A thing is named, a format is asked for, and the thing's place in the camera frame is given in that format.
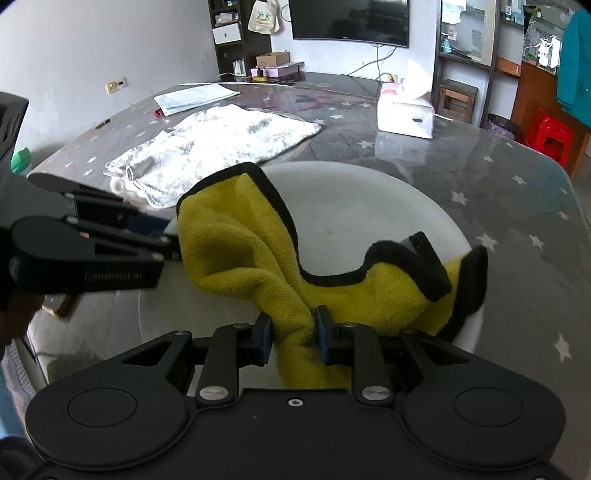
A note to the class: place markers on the wall mounted black television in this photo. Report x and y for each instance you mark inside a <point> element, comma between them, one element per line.
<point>372,21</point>

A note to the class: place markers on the red plastic stool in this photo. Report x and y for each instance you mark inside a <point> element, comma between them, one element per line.
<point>549,136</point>

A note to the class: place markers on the white tissue box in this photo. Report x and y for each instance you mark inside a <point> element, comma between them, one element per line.
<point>404,109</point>

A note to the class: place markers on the wooden counter cabinet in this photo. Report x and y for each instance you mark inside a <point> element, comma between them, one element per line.
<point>537,88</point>

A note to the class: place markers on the dark waste basket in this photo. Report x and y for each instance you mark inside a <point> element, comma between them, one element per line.
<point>502,127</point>

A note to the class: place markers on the dark shelf unit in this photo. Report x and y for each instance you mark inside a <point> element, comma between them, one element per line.
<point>236,47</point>

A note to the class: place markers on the white patterned towel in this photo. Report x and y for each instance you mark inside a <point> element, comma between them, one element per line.
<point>159,171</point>

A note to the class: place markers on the cardboard box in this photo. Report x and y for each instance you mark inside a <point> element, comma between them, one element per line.
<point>272,59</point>

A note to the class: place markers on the glass display cabinet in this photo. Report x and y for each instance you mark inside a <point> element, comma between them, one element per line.
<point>467,40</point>

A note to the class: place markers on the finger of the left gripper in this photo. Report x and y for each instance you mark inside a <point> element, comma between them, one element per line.
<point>100,207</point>
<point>71,253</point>

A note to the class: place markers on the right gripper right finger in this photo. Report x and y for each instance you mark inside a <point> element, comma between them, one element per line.
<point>356,346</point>

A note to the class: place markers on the small wooden stool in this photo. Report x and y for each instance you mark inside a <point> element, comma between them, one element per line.
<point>457,101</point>

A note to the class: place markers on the papers on table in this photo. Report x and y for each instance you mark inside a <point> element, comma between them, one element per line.
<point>197,96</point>

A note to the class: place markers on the canvas tote bag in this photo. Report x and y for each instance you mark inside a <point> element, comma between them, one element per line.
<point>264,17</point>

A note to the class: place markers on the pink flat box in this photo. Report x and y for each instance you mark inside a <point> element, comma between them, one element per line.
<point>276,72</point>

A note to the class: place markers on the large white bowl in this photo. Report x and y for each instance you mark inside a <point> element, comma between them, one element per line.
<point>340,210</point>

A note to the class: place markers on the teal hanging jacket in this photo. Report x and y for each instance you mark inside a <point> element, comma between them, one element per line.
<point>573,87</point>

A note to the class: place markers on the yellow grey microfiber cloth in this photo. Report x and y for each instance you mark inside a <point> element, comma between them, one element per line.
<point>238,240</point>

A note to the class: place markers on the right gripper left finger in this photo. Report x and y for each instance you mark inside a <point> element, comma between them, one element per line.
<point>229,349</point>

